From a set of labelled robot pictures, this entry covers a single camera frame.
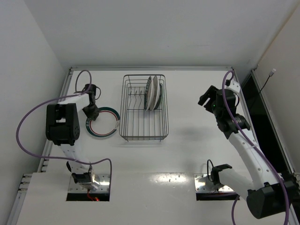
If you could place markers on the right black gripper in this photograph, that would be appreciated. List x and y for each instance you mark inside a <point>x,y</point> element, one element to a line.
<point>208,98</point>

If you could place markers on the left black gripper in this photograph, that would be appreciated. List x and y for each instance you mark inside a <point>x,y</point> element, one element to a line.
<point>91,110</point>

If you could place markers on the green red rimmed plate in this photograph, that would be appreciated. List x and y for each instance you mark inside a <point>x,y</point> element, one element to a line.
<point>146,92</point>
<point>106,125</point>

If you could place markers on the small blue patterned plate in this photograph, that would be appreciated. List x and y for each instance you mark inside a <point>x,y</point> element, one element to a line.
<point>160,97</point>

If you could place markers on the white grey rimmed plate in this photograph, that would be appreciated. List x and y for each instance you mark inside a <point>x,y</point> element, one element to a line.
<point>152,93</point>

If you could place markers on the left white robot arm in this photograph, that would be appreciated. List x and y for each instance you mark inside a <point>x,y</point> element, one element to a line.
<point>63,129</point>

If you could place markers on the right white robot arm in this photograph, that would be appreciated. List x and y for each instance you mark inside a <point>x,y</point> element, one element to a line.
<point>266,193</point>

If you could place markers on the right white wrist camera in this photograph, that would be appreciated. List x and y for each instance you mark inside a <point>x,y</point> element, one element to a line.
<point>233,86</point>

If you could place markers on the metal wire dish rack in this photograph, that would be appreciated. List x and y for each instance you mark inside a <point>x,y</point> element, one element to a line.
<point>136,124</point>

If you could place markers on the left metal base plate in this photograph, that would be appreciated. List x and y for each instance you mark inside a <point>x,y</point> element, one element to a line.
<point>101,185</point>

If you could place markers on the metal base plate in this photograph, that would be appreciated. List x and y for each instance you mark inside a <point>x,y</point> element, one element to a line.
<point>203,186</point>
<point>101,185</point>

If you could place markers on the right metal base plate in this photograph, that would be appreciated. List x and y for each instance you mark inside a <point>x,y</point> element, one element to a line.
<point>203,186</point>

